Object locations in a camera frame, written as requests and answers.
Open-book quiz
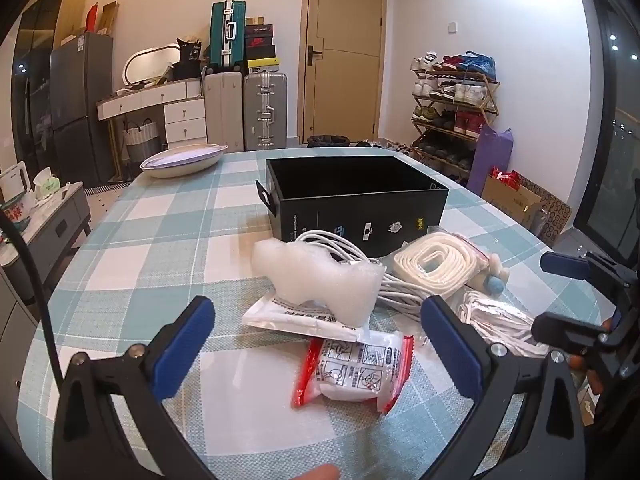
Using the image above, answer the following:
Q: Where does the dark grey refrigerator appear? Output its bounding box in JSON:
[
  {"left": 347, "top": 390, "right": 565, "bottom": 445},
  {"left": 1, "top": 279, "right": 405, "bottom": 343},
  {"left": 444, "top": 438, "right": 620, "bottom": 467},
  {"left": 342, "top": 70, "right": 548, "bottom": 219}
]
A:
[{"left": 50, "top": 32, "right": 115, "bottom": 188}]

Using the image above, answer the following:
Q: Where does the black glass cabinet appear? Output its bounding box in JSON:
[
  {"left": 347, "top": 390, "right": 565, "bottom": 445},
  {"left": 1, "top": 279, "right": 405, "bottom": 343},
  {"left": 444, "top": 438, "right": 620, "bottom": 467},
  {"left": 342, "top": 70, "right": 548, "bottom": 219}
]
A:
[{"left": 11, "top": 0, "right": 87, "bottom": 177}]

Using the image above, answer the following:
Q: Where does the black camera cable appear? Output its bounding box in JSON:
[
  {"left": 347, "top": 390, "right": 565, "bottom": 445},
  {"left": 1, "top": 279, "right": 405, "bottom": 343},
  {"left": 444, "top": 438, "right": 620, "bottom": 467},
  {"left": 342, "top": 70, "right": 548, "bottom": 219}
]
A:
[{"left": 0, "top": 209, "right": 66, "bottom": 396}]

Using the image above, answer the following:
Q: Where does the striped laundry basket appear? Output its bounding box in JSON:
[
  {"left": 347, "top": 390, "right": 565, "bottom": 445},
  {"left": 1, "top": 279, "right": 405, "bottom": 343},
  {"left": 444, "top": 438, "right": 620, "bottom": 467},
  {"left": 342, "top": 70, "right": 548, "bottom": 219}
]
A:
[{"left": 124, "top": 118, "right": 162, "bottom": 165}]

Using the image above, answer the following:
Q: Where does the black storage box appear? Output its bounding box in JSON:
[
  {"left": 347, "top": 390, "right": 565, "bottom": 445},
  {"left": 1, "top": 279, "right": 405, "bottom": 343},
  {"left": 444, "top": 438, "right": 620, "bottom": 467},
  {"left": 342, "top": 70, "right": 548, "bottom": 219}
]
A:
[{"left": 256, "top": 155, "right": 448, "bottom": 257}]

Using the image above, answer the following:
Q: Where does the white drawer desk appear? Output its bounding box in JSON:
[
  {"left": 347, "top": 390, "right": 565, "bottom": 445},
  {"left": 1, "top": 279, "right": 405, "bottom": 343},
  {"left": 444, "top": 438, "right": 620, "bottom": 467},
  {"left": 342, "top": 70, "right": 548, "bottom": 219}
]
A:
[{"left": 96, "top": 79, "right": 207, "bottom": 148}]

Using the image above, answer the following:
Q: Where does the beige suitcase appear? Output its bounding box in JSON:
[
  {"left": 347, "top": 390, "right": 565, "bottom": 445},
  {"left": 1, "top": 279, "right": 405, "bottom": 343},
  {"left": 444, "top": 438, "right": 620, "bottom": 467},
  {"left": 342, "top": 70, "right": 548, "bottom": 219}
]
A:
[{"left": 204, "top": 72, "right": 244, "bottom": 153}]

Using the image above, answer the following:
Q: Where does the bagged cream rope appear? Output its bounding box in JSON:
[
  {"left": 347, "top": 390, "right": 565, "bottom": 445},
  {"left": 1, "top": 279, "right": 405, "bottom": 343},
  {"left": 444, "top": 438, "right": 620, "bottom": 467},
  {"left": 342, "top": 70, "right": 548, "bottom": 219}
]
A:
[{"left": 392, "top": 231, "right": 492, "bottom": 302}]

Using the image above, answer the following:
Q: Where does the cardboard box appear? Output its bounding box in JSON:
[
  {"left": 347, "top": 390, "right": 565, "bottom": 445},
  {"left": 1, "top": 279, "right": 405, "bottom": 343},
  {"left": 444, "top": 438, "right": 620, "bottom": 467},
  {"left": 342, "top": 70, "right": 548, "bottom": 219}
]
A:
[{"left": 482, "top": 171, "right": 572, "bottom": 247}]

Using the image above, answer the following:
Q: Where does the black handbag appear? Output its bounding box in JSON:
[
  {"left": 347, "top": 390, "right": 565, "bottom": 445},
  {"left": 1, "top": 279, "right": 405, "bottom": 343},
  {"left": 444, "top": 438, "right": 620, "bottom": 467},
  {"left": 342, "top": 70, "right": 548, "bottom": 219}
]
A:
[{"left": 172, "top": 36, "right": 202, "bottom": 80}]

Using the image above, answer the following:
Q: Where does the checkered teal tablecloth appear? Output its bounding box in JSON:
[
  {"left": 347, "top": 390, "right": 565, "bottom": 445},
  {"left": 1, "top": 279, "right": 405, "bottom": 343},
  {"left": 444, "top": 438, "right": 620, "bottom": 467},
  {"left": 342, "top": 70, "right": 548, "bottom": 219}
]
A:
[{"left": 16, "top": 146, "right": 616, "bottom": 480}]

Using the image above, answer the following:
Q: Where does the bagged white brown rope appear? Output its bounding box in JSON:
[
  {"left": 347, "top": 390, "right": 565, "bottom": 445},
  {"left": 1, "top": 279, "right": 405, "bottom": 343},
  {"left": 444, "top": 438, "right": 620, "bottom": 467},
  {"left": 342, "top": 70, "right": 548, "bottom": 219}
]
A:
[{"left": 456, "top": 288, "right": 549, "bottom": 359}]

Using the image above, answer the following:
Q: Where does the person right hand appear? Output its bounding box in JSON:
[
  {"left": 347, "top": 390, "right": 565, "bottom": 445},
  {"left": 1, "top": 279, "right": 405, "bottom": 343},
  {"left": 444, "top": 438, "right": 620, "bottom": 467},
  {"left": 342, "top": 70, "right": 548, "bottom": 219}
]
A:
[{"left": 568, "top": 314, "right": 634, "bottom": 394}]

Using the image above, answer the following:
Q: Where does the wooden door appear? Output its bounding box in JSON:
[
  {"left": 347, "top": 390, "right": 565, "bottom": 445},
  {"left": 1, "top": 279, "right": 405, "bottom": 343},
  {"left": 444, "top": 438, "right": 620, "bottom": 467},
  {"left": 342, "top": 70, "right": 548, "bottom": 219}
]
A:
[{"left": 298, "top": 0, "right": 386, "bottom": 143}]

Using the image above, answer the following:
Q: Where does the teal suitcase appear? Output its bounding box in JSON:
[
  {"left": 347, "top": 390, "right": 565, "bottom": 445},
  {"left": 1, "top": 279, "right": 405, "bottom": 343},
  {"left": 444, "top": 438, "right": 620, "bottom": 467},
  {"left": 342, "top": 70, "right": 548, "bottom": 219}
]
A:
[{"left": 209, "top": 0, "right": 246, "bottom": 73}]

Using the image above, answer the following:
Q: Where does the wooden shoe rack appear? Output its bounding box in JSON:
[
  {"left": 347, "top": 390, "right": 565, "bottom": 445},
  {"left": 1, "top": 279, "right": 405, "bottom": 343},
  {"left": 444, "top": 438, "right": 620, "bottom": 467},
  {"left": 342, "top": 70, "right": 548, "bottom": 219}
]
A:
[{"left": 410, "top": 64, "right": 500, "bottom": 185}]

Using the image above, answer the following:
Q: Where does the oval white bowl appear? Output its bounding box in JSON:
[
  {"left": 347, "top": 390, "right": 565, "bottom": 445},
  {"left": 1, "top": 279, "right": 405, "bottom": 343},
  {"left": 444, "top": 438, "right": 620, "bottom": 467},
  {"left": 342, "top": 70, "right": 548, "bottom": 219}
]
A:
[{"left": 140, "top": 143, "right": 228, "bottom": 179}]

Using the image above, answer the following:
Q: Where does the tissue pack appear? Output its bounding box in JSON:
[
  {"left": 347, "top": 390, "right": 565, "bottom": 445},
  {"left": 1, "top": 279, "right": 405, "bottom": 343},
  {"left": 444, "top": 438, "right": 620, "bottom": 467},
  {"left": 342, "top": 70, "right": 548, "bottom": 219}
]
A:
[{"left": 34, "top": 167, "right": 61, "bottom": 200}]

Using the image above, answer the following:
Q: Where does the silver suitcase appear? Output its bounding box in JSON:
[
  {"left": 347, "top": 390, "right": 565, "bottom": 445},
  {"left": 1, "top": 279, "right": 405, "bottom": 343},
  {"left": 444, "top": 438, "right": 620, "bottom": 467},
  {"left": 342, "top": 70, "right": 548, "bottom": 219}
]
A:
[{"left": 243, "top": 72, "right": 288, "bottom": 151}]

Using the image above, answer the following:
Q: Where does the person left hand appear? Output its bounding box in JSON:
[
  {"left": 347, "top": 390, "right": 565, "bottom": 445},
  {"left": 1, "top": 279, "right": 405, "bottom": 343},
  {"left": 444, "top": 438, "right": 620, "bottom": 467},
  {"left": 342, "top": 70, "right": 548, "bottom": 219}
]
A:
[{"left": 293, "top": 464, "right": 340, "bottom": 480}]

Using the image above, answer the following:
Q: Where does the purple bag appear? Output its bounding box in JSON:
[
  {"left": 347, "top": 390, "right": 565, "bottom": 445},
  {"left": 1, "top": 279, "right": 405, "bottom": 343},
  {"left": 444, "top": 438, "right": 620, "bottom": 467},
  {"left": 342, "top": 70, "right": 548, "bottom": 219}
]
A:
[{"left": 466, "top": 125, "right": 513, "bottom": 196}]

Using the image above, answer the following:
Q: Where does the stack of shoe boxes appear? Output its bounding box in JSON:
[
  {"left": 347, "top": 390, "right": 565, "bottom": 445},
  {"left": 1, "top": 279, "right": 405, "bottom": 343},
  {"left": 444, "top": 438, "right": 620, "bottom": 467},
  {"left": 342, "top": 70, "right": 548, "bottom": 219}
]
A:
[{"left": 244, "top": 16, "right": 280, "bottom": 74}]

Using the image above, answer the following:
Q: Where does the red white snack packet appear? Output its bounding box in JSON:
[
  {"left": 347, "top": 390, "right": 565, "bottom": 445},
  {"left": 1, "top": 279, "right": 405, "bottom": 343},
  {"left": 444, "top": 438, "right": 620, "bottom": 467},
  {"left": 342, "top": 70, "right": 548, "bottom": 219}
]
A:
[{"left": 292, "top": 332, "right": 414, "bottom": 414}]

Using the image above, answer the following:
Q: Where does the white medicine sachet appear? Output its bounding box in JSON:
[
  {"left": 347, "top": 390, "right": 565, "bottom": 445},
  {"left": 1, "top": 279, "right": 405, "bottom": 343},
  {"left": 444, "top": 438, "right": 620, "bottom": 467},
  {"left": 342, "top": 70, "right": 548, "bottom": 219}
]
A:
[{"left": 242, "top": 294, "right": 371, "bottom": 342}]

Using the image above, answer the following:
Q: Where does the white foam piece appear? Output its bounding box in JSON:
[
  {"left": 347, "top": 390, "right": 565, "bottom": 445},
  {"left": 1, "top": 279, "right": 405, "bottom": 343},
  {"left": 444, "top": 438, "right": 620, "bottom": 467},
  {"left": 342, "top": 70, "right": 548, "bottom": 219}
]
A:
[{"left": 252, "top": 238, "right": 385, "bottom": 328}]

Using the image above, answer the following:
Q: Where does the oval mirror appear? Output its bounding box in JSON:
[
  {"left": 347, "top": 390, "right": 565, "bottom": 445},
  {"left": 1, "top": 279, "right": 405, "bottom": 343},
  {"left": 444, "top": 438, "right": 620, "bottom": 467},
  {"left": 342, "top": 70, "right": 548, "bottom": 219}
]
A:
[{"left": 122, "top": 44, "right": 180, "bottom": 86}]

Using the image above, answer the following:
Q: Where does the white plush toy blue tip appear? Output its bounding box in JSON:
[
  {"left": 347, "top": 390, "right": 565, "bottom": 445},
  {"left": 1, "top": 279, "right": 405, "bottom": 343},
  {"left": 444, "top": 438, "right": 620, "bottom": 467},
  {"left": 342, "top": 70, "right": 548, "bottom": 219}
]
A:
[{"left": 470, "top": 254, "right": 510, "bottom": 298}]

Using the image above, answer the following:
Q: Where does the white charging cable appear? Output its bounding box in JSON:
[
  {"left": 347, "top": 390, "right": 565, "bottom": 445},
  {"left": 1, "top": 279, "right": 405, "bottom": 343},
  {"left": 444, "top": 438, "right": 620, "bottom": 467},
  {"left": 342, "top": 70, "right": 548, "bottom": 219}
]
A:
[{"left": 294, "top": 228, "right": 432, "bottom": 319}]

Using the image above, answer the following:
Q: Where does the grey low cabinet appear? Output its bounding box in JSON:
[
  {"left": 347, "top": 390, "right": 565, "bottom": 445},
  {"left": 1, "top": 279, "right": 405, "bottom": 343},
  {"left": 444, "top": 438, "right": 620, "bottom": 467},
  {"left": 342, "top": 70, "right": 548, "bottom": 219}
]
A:
[{"left": 1, "top": 182, "right": 91, "bottom": 302}]

